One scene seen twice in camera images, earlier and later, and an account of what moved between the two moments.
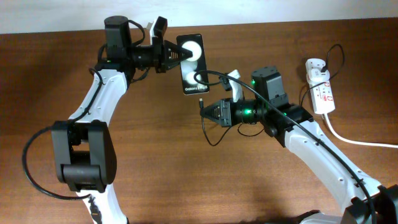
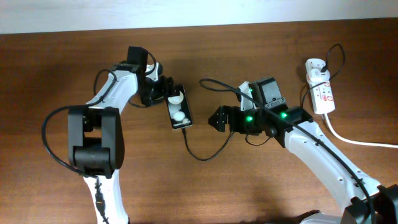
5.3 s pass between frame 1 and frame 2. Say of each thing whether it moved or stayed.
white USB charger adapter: stayed
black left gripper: moved
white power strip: stayed
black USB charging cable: moved
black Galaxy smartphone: moved
